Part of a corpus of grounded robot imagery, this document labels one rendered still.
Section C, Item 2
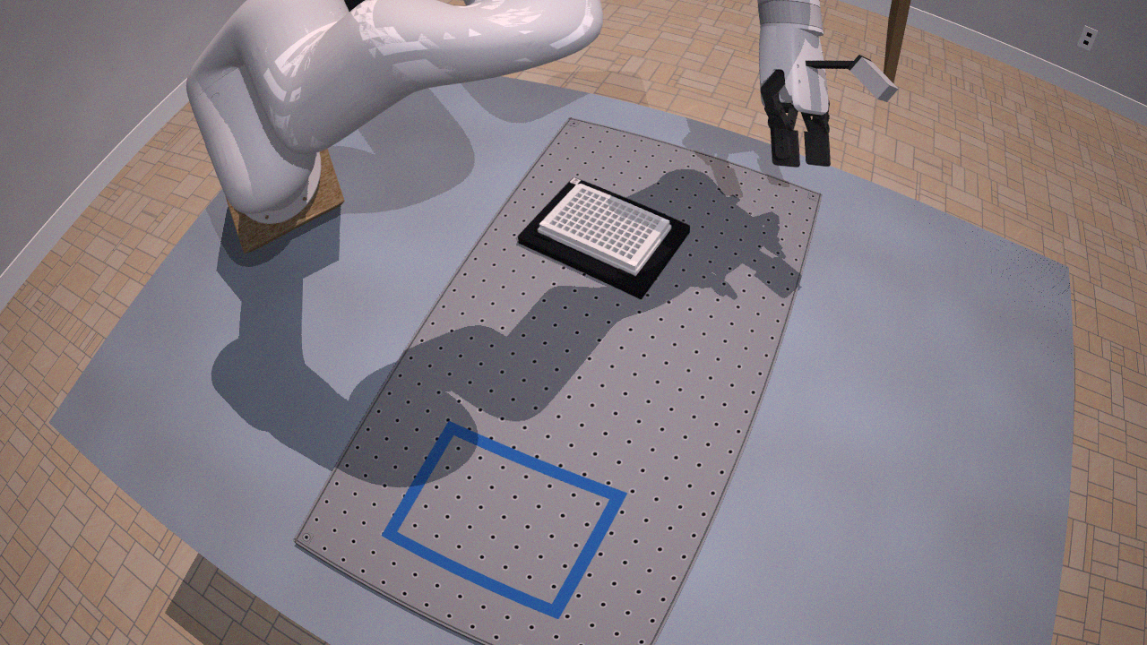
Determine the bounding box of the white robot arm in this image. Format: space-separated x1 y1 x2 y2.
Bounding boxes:
186 0 603 224

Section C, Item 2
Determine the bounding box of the blue taped rectangular outline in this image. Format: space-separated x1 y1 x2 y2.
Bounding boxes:
382 421 627 619

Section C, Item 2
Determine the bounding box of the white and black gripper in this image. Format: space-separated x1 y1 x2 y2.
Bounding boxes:
759 23 830 168

